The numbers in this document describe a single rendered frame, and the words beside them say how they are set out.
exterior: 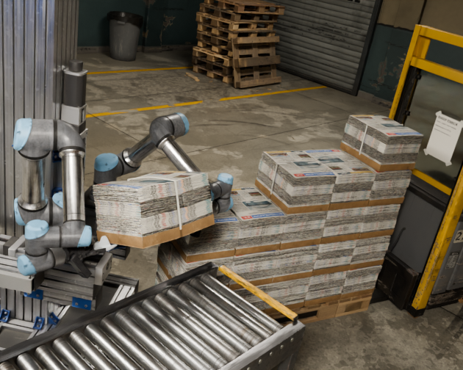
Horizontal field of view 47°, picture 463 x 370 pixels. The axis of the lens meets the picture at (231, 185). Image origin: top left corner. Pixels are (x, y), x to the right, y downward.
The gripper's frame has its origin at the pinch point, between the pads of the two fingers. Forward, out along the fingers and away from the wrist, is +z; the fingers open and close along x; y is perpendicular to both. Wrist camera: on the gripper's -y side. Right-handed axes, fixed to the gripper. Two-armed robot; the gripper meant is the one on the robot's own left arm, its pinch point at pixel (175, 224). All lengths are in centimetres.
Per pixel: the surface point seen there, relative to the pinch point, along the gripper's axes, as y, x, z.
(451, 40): 71, 50, -194
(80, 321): -22, 7, 56
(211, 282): -25.4, 15.2, -3.4
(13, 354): -22, 8, 82
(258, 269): -46, -15, -69
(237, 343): -37, 46, 16
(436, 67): 55, 40, -196
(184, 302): -26.8, 19.0, 16.0
